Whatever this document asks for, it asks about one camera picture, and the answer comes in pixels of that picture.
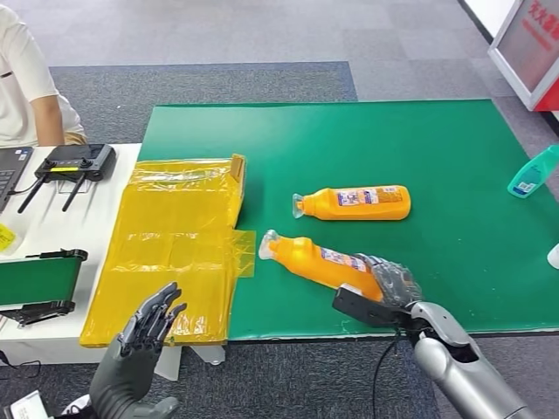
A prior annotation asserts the person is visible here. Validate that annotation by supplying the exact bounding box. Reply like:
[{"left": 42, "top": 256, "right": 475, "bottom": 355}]
[{"left": 0, "top": 4, "right": 87, "bottom": 148}]

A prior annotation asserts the black remote controller with antennas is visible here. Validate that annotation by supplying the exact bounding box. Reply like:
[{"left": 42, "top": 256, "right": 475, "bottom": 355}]
[{"left": 17, "top": 143, "right": 117, "bottom": 214}]

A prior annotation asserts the black laptop cable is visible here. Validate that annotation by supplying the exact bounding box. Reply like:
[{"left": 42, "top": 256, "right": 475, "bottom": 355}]
[{"left": 6, "top": 177, "right": 44, "bottom": 196}]

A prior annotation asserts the black bracket stand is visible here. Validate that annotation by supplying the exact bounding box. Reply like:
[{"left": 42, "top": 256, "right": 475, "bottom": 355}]
[{"left": 0, "top": 300, "right": 76, "bottom": 329}]

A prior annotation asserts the green panel with black frame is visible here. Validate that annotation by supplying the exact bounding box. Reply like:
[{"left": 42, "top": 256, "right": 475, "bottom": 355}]
[{"left": 0, "top": 248, "right": 89, "bottom": 307}]

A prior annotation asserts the white table leg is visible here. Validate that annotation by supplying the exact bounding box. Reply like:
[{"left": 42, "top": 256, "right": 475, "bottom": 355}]
[{"left": 155, "top": 345, "right": 226, "bottom": 383}]

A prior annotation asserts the orange bottle with clear cap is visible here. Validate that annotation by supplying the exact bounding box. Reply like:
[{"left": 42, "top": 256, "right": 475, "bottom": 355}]
[
  {"left": 292, "top": 184, "right": 412, "bottom": 222},
  {"left": 258, "top": 229, "right": 385, "bottom": 303}
]

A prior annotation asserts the red and white sign stand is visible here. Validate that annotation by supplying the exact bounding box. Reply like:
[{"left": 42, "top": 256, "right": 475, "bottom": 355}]
[{"left": 487, "top": 0, "right": 559, "bottom": 113}]

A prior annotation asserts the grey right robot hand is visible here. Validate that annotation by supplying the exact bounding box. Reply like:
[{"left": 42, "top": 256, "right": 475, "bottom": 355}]
[{"left": 355, "top": 253, "right": 422, "bottom": 308}]

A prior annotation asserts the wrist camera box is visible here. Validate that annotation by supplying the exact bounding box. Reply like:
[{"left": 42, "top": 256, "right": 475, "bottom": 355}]
[
  {"left": 8, "top": 390, "right": 55, "bottom": 419},
  {"left": 332, "top": 284, "right": 413, "bottom": 332}
]

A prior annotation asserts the teal plastic bottle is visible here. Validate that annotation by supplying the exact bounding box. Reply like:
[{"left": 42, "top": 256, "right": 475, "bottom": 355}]
[{"left": 507, "top": 144, "right": 559, "bottom": 200}]

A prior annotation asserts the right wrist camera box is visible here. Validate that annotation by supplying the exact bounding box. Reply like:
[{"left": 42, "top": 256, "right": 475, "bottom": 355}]
[{"left": 332, "top": 284, "right": 413, "bottom": 332}]

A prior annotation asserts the dark laptop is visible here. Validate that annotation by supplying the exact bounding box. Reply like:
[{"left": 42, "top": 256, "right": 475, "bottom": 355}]
[{"left": 0, "top": 146, "right": 34, "bottom": 212}]

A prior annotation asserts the black floor cable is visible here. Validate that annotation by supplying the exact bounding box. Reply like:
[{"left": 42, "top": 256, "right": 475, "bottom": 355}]
[{"left": 0, "top": 351, "right": 42, "bottom": 380}]

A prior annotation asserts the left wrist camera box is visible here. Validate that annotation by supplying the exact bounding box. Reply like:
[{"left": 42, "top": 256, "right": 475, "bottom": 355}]
[{"left": 8, "top": 390, "right": 55, "bottom": 419}]

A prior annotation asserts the clear bag with yellow label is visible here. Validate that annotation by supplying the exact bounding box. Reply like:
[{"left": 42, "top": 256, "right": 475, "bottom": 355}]
[{"left": 0, "top": 223, "right": 23, "bottom": 257}]

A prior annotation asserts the green table mat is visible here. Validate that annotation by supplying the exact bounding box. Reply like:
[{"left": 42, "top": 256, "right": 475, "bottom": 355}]
[{"left": 137, "top": 99, "right": 559, "bottom": 342}]

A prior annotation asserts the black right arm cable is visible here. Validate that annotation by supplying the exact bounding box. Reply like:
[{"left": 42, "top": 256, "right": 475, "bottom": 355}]
[{"left": 372, "top": 329, "right": 401, "bottom": 419}]

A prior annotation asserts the cardboard box in yellow tape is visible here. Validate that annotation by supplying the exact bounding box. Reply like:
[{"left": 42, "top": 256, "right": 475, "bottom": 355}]
[{"left": 80, "top": 153, "right": 257, "bottom": 350}]

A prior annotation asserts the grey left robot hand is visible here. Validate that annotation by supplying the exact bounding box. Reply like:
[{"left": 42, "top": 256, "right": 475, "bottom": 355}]
[{"left": 89, "top": 282, "right": 188, "bottom": 419}]

